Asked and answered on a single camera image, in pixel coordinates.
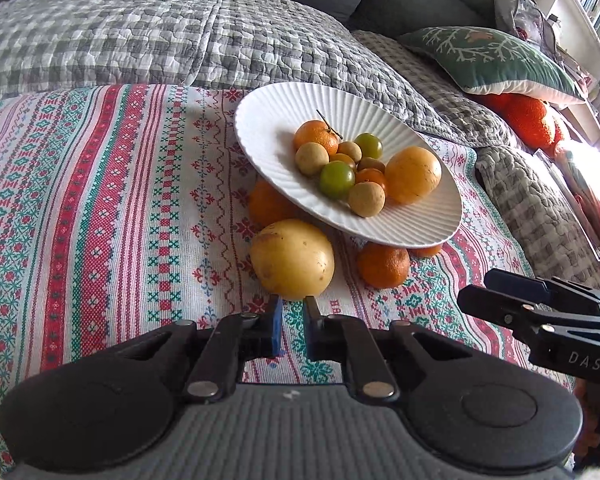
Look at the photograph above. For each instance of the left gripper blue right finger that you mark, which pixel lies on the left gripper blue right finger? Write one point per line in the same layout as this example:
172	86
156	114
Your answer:
317	338

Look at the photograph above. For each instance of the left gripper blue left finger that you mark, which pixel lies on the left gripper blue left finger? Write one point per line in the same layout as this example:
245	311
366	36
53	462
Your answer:
272	327

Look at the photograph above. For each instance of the yellow pear fruit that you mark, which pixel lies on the yellow pear fruit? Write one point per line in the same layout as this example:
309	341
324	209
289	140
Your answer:
293	259

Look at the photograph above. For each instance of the orange mandarin back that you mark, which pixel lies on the orange mandarin back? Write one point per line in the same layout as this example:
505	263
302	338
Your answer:
383	266

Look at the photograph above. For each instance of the orange mandarin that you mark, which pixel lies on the orange mandarin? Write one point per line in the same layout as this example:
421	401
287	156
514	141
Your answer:
372	175
266	205
383	266

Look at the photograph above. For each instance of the small tan fruit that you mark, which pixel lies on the small tan fruit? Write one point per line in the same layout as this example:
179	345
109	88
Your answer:
371	163
367	199

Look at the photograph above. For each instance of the green lime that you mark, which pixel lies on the green lime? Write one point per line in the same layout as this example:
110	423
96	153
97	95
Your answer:
336	179

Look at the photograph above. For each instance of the brown round fruit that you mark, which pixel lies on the brown round fruit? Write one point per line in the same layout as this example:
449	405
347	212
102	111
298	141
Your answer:
310	158

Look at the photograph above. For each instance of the yellow orange small citrus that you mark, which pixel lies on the yellow orange small citrus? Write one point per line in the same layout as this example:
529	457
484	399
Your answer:
346	159

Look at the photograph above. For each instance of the small tan fruit back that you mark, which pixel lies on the small tan fruit back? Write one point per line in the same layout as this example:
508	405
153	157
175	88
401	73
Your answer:
371	163

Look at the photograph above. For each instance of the large yellow grapefruit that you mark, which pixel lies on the large yellow grapefruit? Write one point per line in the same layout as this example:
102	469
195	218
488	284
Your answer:
412	174

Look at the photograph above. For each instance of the small brown longan fruit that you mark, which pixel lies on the small brown longan fruit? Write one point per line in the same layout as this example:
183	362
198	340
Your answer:
351	149

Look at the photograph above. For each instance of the green small citrus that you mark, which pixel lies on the green small citrus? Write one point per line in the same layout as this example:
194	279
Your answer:
370	145

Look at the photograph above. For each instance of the mandarin with stem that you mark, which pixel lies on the mandarin with stem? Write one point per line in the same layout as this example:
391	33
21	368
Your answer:
317	131

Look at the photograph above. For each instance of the patterned red green tablecloth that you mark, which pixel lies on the patterned red green tablecloth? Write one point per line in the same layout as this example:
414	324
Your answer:
124	208

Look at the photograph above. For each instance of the orange fuzzy pumpkin cushion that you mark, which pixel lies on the orange fuzzy pumpkin cushion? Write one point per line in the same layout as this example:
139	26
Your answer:
535	123

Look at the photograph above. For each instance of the white ribbed plate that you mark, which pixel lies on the white ribbed plate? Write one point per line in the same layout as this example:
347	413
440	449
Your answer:
265	122

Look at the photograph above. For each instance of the green white snowflake pillow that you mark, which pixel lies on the green white snowflake pillow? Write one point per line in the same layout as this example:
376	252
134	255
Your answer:
485	61

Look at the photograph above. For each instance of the white bookshelf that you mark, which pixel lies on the white bookshelf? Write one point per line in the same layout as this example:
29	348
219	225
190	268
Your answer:
590	15

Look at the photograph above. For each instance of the grey backpack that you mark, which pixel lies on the grey backpack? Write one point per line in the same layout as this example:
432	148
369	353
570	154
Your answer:
525	20

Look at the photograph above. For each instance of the grey checkered quilt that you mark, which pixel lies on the grey checkered quilt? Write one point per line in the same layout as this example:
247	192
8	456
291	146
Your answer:
245	44

